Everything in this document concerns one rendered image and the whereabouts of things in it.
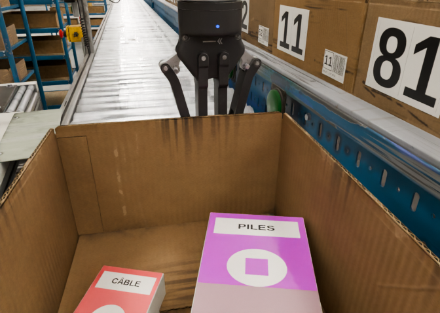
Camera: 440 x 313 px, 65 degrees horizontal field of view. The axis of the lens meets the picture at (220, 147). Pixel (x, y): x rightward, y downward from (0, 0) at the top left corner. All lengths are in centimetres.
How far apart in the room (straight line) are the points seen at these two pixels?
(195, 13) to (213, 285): 28
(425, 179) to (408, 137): 7
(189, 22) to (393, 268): 30
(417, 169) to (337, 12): 36
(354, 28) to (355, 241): 44
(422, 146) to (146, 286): 36
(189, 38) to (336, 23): 38
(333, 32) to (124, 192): 49
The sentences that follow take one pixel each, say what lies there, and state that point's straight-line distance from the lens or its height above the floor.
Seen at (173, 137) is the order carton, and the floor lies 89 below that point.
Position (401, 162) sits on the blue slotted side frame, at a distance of 51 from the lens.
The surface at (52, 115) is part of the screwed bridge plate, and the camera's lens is 102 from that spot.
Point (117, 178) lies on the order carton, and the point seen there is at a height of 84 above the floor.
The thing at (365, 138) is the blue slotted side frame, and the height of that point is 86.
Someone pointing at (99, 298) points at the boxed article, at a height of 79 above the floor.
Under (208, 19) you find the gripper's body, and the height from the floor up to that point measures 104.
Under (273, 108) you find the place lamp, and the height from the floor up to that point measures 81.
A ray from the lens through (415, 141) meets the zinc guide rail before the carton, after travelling 51.
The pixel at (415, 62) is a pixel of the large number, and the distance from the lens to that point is 57.
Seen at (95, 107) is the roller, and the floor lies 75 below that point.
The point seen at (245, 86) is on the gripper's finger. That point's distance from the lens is 45.
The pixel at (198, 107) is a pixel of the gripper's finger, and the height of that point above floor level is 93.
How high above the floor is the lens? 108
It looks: 26 degrees down
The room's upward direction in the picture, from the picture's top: straight up
